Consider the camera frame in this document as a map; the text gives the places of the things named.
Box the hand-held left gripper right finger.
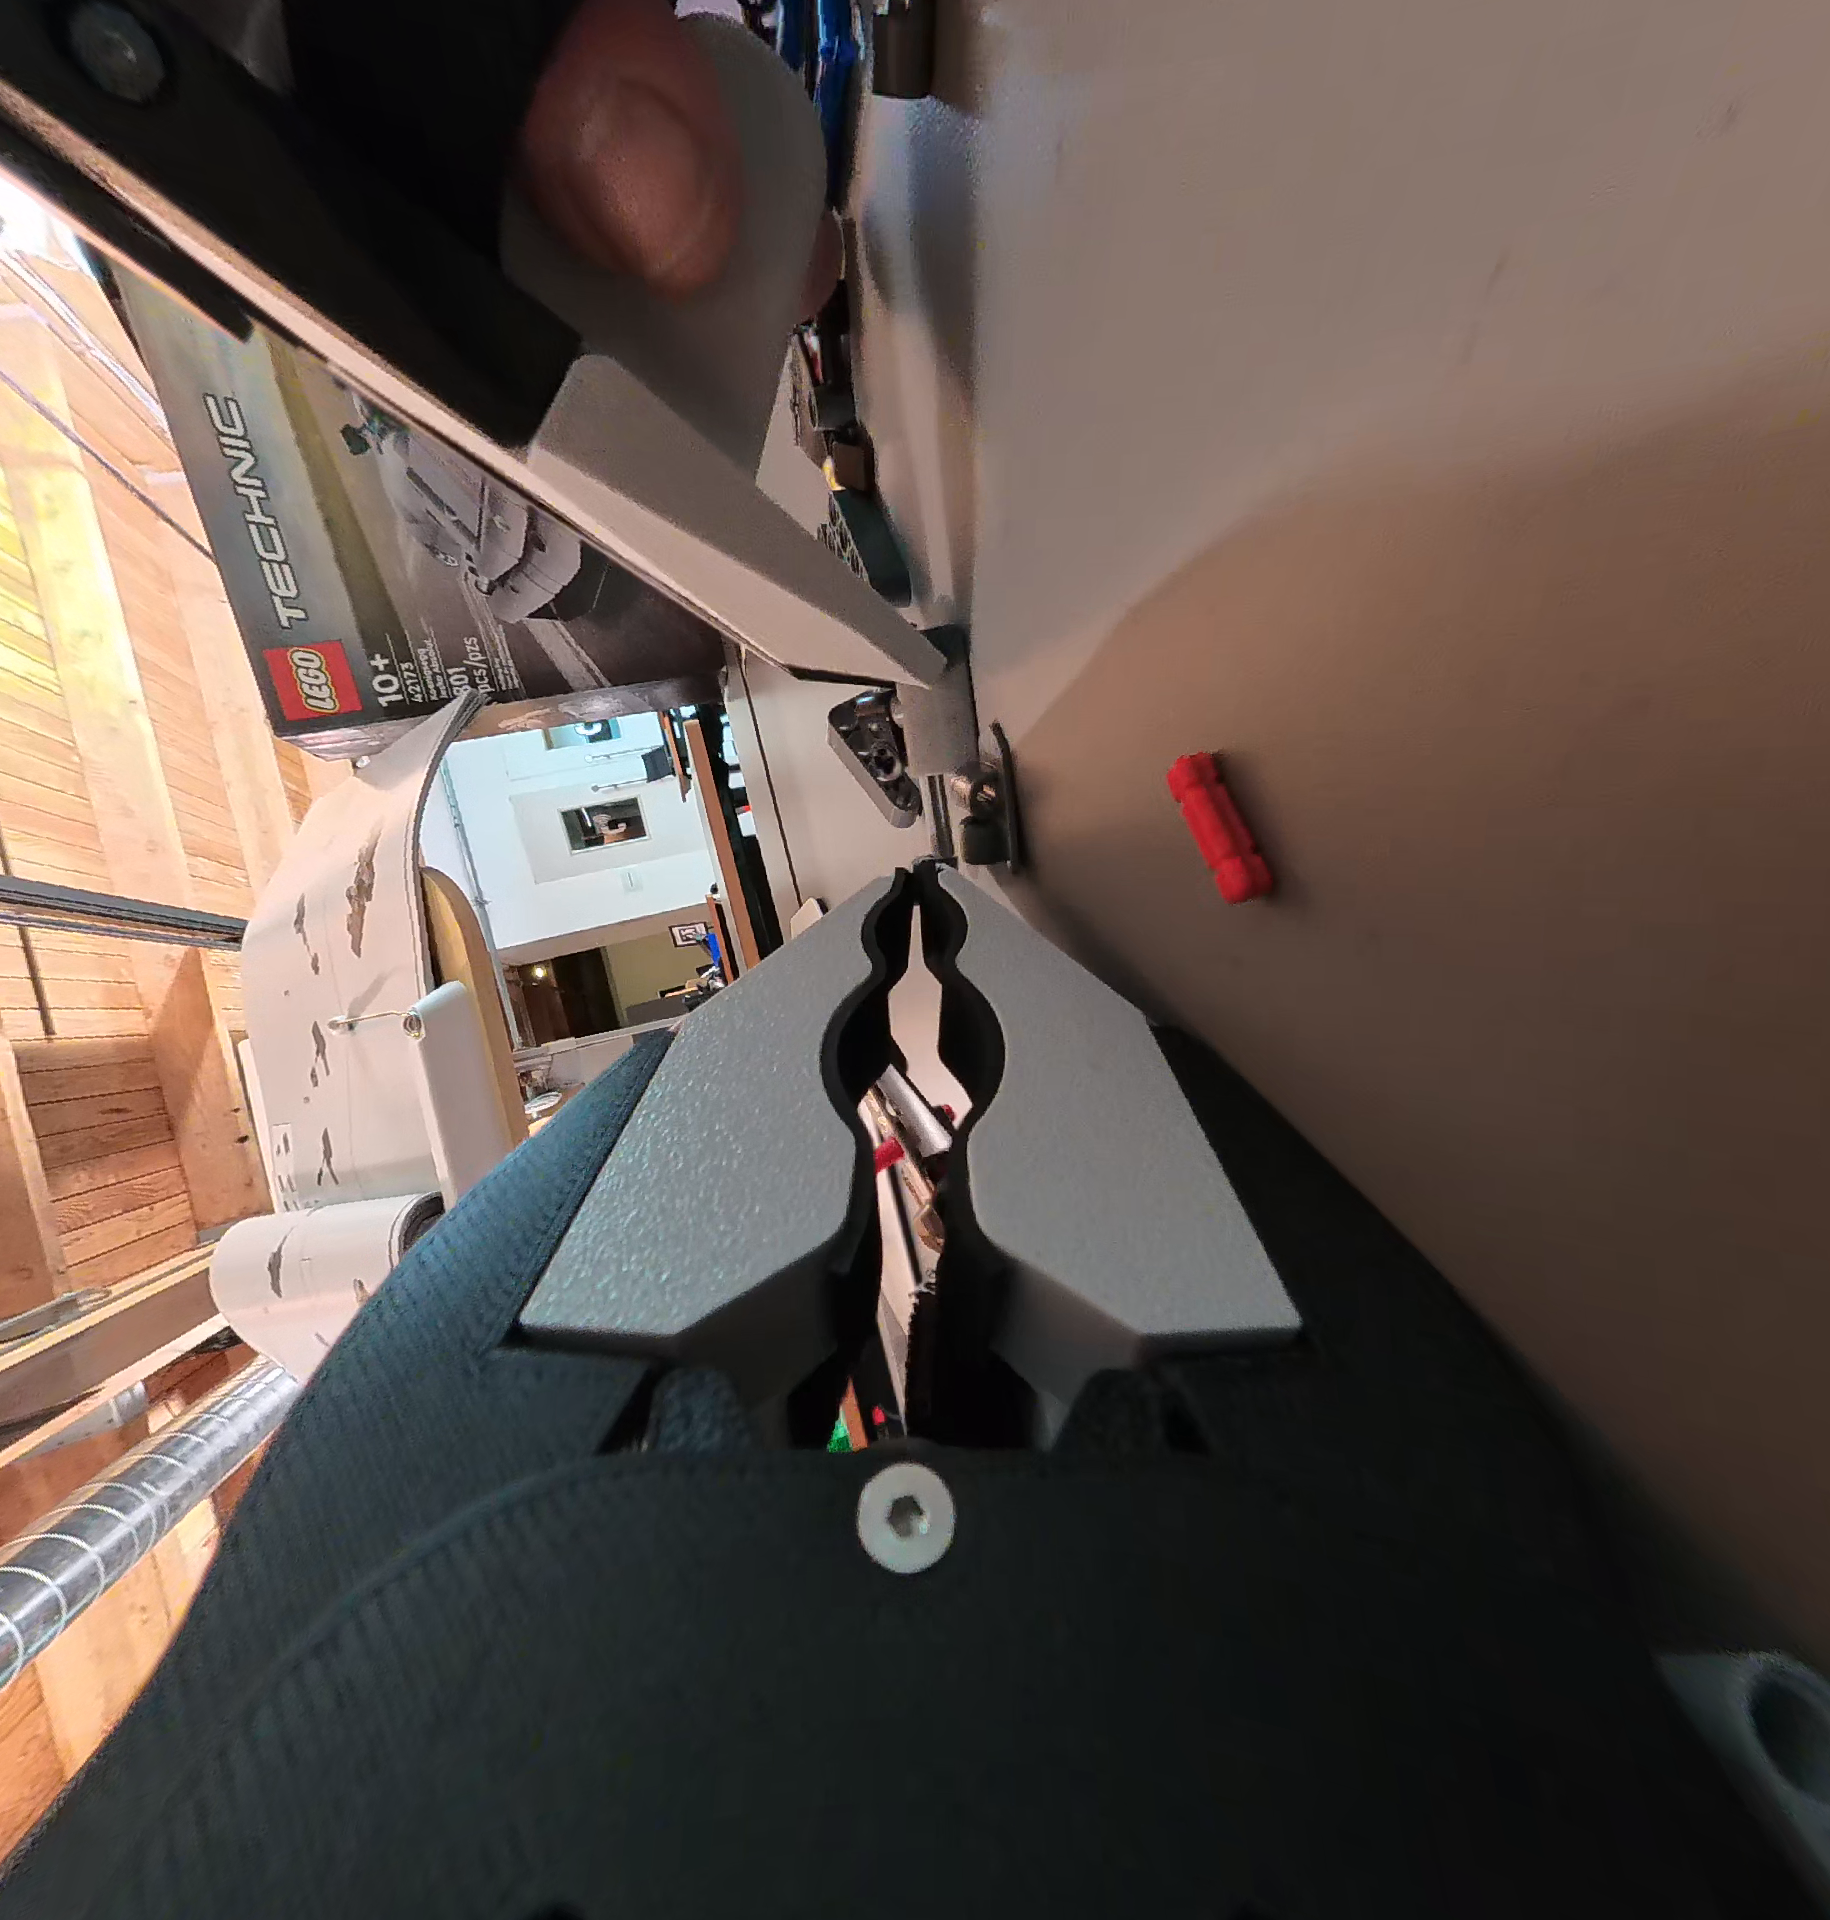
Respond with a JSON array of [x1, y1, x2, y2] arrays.
[[915, 863, 1301, 1450]]

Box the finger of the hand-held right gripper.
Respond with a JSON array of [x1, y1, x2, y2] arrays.
[[527, 352, 980, 764]]

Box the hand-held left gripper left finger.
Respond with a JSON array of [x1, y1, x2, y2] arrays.
[[515, 873, 917, 1450]]

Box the pile of small lego pieces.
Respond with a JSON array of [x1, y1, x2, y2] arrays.
[[786, 0, 949, 599]]

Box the dark grey lego wedge piece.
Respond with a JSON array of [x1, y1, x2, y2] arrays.
[[951, 725, 1024, 873]]

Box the black lego set box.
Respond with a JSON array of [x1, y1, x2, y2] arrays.
[[104, 272, 738, 743]]

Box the red lego pin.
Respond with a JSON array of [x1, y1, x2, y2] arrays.
[[1168, 750, 1276, 907]]

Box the person's right hand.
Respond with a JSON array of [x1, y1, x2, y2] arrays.
[[515, 0, 846, 327]]

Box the tan wooden stand board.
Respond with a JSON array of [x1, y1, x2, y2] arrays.
[[421, 872, 535, 1142]]

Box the white instruction booklet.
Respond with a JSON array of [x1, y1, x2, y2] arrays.
[[207, 697, 474, 1367]]

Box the black metal bar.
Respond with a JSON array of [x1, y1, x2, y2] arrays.
[[0, 869, 250, 950]]

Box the silver ventilation duct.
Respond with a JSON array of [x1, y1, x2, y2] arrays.
[[0, 1356, 301, 1726]]

